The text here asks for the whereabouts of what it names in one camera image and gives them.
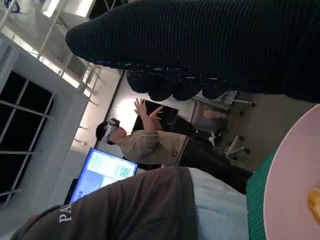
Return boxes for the person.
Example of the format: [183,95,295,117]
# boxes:
[96,97,253,195]
[9,166,250,240]

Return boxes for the grey office chair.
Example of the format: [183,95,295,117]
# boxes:
[192,91,256,161]

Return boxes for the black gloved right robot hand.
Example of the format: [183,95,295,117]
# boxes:
[65,0,320,104]

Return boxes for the long toy bread loaf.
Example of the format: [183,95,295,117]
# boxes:
[306,187,320,221]

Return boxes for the lit computer monitor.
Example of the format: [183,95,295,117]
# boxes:
[68,147,139,205]

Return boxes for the pink bowl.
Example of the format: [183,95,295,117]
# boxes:
[263,103,320,240]

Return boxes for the dark barred window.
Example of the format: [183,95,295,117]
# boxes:
[0,71,56,208]

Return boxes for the black wall screen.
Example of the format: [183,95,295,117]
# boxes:
[131,99,180,133]

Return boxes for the green cutting mat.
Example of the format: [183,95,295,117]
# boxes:
[246,149,277,240]

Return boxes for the white headset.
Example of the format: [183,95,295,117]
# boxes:
[103,117,121,141]

